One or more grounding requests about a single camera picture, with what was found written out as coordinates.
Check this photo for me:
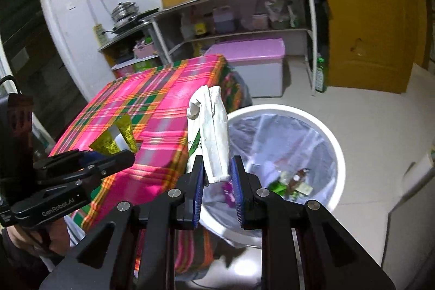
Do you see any white plastic jug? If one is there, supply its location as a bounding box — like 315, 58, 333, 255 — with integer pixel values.
179, 16, 194, 41

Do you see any white round bin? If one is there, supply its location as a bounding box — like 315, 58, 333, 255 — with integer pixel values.
200, 104, 346, 248

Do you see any purple snack packet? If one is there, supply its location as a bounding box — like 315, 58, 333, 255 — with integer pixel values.
221, 183, 235, 209

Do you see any small brown bottle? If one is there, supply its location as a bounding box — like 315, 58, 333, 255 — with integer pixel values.
289, 168, 311, 190

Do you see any green snack packet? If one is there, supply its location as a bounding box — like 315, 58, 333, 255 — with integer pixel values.
268, 181, 289, 197

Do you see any green plastic bottle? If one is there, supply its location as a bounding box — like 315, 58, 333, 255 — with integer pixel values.
314, 54, 327, 93

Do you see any wall power strip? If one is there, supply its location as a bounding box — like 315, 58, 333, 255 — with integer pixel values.
93, 24, 107, 46

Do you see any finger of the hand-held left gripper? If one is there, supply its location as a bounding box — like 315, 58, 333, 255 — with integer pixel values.
36, 150, 136, 190
33, 149, 106, 180

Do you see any pink plastic basket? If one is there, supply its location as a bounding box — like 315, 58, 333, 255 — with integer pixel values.
133, 41, 157, 60

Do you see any clear bin liner bag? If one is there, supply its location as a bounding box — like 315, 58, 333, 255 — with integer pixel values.
202, 113, 338, 243

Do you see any pink lid storage box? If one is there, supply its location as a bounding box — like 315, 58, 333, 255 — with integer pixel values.
205, 38, 286, 98

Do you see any white paper bag green print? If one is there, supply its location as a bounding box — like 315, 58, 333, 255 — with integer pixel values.
186, 85, 230, 185

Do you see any steel pot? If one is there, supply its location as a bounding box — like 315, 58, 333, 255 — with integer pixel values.
111, 1, 140, 24

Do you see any yellow packet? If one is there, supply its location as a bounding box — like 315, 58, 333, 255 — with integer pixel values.
89, 115, 139, 156

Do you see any pink plaid tablecloth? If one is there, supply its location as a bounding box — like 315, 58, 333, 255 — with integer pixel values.
49, 54, 252, 273

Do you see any black induction cooker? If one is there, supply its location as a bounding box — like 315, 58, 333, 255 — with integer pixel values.
110, 8, 160, 36

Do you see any yellow label sauce bottle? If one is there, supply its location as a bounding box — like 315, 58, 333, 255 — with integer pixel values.
194, 16, 209, 37

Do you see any person's left forearm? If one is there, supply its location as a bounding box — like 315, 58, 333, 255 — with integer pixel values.
2, 225, 70, 257

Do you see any white appliance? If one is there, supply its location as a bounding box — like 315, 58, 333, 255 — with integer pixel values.
382, 151, 435, 290

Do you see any low grey shelf cabinet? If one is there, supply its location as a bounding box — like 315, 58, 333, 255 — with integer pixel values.
98, 23, 164, 78

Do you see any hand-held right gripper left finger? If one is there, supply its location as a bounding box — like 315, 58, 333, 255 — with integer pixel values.
39, 156, 205, 290

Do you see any purple plastic jug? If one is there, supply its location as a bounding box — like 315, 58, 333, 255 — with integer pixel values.
212, 6, 237, 33

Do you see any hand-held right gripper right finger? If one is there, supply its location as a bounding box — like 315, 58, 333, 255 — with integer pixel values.
228, 156, 396, 290

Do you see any yellow wooden door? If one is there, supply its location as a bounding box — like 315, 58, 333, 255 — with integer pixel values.
313, 0, 430, 94

